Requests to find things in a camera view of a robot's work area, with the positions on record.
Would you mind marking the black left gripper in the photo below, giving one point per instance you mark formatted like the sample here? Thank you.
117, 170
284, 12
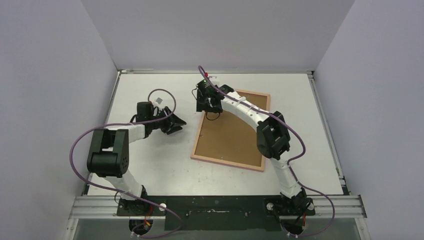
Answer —
173, 123

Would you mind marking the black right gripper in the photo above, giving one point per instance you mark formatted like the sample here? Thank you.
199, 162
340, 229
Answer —
203, 99

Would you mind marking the pink wooden photo frame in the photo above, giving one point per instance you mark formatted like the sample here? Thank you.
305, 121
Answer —
229, 138

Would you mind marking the brown backing board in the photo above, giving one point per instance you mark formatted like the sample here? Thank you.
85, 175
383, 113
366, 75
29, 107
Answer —
225, 139

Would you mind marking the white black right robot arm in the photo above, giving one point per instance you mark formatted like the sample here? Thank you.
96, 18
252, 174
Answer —
272, 139

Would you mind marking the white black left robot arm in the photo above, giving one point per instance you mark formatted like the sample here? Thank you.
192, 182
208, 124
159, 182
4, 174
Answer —
109, 152

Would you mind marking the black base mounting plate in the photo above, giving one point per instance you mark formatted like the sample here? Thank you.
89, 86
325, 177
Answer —
219, 212

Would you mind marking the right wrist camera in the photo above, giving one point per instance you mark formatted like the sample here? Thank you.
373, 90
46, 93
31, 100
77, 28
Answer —
213, 80

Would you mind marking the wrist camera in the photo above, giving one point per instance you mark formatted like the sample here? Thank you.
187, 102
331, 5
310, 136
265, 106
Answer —
213, 80
147, 111

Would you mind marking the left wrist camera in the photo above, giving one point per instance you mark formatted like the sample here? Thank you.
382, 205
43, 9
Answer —
147, 111

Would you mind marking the aluminium table edge rail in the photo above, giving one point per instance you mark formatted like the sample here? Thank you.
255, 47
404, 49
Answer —
328, 134

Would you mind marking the aluminium front rail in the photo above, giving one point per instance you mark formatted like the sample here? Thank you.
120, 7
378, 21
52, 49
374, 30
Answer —
106, 207

